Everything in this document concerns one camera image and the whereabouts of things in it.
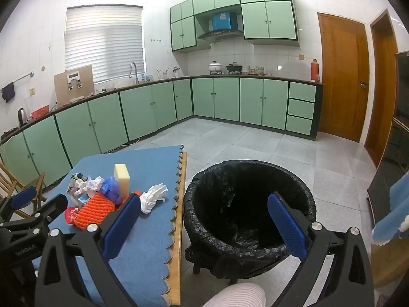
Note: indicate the cardboard box on counter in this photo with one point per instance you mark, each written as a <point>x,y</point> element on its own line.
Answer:
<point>64,89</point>

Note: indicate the wooden chair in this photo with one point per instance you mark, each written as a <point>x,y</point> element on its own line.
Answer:
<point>40,187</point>

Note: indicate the red wrapper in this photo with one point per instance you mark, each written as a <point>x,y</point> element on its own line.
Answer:
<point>71,214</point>

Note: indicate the green base cabinets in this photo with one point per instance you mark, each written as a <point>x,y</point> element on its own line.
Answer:
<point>223,97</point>

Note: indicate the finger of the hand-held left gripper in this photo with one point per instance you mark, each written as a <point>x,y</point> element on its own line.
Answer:
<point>24,196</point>
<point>52,208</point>

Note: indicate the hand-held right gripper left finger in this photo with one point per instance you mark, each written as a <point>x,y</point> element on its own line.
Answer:
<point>119,230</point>

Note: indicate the person's pink striped trouser leg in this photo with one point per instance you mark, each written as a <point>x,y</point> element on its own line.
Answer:
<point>236,297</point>

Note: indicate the green wall cabinets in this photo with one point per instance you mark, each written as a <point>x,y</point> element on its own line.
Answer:
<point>281,22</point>

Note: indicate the white window blind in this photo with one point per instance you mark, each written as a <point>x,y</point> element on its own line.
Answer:
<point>102,44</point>

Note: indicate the metal faucet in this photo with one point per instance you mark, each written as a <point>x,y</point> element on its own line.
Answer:
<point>137,76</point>

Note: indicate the crumpled white paper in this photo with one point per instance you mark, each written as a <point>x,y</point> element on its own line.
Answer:
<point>94,183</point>

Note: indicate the black wok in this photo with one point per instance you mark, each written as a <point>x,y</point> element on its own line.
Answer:
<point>234,68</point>

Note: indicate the blue scalloped cloth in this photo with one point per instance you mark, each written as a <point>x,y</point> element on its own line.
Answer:
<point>393,211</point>

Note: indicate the yellow sponge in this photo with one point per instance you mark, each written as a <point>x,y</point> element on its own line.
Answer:
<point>122,179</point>

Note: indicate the black bagged trash bin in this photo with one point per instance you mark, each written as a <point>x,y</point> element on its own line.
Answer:
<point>223,230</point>

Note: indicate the crumpled white tissue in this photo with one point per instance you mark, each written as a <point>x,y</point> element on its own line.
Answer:
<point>151,196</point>

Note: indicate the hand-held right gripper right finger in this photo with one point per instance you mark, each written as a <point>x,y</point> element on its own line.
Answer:
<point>287,227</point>

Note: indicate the white cooking pot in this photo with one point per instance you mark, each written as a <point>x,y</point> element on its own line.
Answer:
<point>215,67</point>

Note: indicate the wooden door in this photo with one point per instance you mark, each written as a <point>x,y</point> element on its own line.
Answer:
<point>382,102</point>
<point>343,80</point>

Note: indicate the blue scalloped tablecloth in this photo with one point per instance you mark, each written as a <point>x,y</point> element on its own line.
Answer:
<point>150,246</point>

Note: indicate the range hood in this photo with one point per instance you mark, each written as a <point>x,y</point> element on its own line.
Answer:
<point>220,34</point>

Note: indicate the electric kettle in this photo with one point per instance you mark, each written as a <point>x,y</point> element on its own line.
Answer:
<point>22,116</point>

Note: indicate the blue plastic bag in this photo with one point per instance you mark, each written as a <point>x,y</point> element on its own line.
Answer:
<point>110,188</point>

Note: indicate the dark hanging towel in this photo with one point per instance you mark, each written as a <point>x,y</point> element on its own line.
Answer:
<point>8,92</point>

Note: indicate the black glass cabinet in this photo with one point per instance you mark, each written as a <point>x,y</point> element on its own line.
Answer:
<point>399,134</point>

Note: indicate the light blue small packet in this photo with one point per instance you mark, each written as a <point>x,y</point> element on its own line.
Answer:
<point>83,199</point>

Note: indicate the wooden table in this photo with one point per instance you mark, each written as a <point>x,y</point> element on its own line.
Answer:
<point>177,262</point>

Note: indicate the metal towel rail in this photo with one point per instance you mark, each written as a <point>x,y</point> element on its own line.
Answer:
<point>25,76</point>

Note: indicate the crushed paper cup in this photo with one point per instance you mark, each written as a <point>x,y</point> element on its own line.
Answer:
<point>76,182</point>

